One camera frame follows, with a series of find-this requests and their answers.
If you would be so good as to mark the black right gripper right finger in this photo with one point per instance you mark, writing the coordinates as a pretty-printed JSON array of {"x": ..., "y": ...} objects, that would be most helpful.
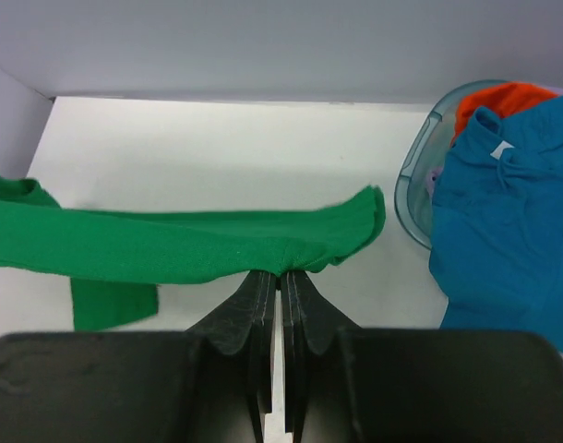
[{"x": 309, "y": 325}]

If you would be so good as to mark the blue t shirt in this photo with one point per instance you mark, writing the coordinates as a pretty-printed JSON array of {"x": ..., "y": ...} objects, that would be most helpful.
[{"x": 497, "y": 223}]

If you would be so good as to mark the orange t shirt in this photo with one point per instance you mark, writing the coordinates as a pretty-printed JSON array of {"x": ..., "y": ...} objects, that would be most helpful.
[{"x": 504, "y": 100}]

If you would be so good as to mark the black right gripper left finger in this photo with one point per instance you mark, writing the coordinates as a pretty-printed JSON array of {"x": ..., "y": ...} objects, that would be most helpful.
[{"x": 242, "y": 327}]

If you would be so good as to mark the green t shirt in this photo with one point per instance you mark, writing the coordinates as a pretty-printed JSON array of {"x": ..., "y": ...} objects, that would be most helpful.
[{"x": 116, "y": 261}]

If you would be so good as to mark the clear blue plastic bin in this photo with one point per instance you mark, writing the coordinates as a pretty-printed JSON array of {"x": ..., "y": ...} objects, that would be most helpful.
[{"x": 412, "y": 202}]

